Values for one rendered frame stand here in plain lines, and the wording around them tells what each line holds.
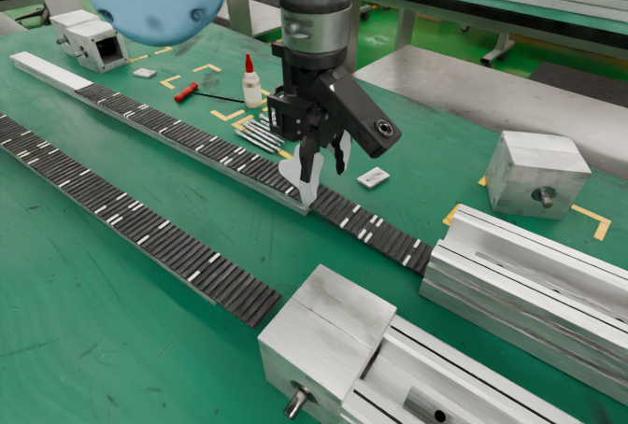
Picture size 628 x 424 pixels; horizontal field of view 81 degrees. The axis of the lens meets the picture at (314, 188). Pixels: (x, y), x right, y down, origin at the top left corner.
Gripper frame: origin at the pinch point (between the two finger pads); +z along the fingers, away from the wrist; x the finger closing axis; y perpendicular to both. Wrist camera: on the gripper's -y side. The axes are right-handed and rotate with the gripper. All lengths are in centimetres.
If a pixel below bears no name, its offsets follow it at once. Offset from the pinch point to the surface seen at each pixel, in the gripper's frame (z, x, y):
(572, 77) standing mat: 84, -280, -28
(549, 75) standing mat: 84, -275, -13
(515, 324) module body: 3.2, 4.5, -28.0
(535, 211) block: 4.9, -17.9, -26.2
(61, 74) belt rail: 2, 0, 77
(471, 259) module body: -2.5, 3.5, -21.3
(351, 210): 3.6, -0.9, -3.7
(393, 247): 4.8, 0.8, -11.7
